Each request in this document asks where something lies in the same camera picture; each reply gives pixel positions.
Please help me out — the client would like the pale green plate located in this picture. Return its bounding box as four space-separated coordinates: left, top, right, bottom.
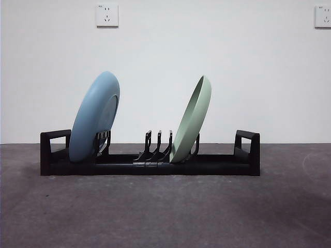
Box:
169 74 213 164

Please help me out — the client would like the white wall socket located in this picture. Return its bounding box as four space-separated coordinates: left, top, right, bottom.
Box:
96 3 119 28
314 5 331 29

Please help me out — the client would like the black plate rack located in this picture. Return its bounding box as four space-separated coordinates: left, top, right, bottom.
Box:
40 129 261 177

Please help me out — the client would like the light blue plate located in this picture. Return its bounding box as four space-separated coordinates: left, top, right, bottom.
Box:
69 71 121 163

